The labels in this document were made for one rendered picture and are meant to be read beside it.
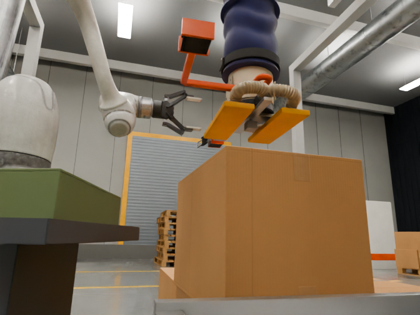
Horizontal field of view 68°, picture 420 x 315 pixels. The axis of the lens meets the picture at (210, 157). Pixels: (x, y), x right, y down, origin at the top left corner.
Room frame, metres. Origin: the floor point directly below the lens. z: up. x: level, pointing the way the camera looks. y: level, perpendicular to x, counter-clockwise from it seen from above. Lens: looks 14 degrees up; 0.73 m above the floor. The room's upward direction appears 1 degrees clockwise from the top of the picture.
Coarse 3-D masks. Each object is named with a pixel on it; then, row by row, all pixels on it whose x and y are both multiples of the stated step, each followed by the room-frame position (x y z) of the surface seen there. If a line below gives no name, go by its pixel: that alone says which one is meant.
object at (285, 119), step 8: (280, 112) 0.95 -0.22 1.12; (288, 112) 0.94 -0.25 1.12; (296, 112) 0.94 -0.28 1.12; (304, 112) 0.95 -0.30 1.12; (272, 120) 1.01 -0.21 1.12; (280, 120) 1.00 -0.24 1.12; (288, 120) 1.00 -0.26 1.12; (296, 120) 1.00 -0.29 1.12; (264, 128) 1.09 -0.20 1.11; (272, 128) 1.08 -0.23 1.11; (280, 128) 1.08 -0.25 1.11; (288, 128) 1.08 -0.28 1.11; (256, 136) 1.18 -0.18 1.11; (264, 136) 1.18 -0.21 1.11; (272, 136) 1.18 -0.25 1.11
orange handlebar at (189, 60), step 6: (192, 54) 0.81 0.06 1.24; (186, 60) 0.84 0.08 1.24; (192, 60) 0.84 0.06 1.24; (186, 66) 0.87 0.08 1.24; (186, 72) 0.91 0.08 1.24; (186, 78) 0.95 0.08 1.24; (258, 78) 0.94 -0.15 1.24; (264, 78) 0.94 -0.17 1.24; (270, 78) 0.94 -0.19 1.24; (186, 84) 0.99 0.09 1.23; (192, 84) 0.99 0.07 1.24; (198, 84) 1.00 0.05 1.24; (204, 84) 1.00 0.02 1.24; (210, 84) 1.00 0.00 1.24; (216, 84) 1.01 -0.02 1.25; (222, 84) 1.01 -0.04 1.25; (228, 84) 1.02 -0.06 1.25; (222, 90) 1.03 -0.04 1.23; (228, 90) 1.03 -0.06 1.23
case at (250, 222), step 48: (192, 192) 1.04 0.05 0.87; (240, 192) 0.74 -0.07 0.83; (288, 192) 0.77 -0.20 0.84; (336, 192) 0.81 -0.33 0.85; (192, 240) 1.02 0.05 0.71; (240, 240) 0.74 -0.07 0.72; (288, 240) 0.77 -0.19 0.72; (336, 240) 0.81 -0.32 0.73; (192, 288) 1.00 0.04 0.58; (240, 288) 0.74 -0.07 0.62; (288, 288) 0.77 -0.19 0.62; (336, 288) 0.81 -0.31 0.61
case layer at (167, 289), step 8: (160, 272) 1.86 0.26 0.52; (168, 272) 1.66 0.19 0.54; (160, 280) 1.84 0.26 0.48; (168, 280) 1.54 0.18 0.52; (376, 280) 1.55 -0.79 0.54; (384, 280) 1.56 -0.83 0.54; (160, 288) 1.82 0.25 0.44; (168, 288) 1.53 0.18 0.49; (176, 288) 1.31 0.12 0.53; (376, 288) 1.30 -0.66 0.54; (384, 288) 1.31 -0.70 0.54; (392, 288) 1.31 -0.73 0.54; (400, 288) 1.32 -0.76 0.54; (408, 288) 1.32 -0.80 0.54; (416, 288) 1.33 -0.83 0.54; (160, 296) 1.80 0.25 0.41; (168, 296) 1.51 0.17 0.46; (176, 296) 1.30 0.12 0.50; (184, 296) 1.14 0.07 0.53
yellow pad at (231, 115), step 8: (224, 104) 0.90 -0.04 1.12; (232, 104) 0.90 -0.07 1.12; (240, 104) 0.90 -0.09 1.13; (248, 104) 0.91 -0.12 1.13; (224, 112) 0.95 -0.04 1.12; (232, 112) 0.95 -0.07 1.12; (240, 112) 0.94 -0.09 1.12; (248, 112) 0.94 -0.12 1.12; (216, 120) 1.02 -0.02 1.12; (224, 120) 1.01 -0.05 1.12; (232, 120) 1.01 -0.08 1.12; (240, 120) 1.01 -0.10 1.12; (208, 128) 1.13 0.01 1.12; (216, 128) 1.10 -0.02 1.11; (224, 128) 1.10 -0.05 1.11; (232, 128) 1.09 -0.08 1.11; (208, 136) 1.20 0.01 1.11; (216, 136) 1.20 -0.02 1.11; (224, 136) 1.19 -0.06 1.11
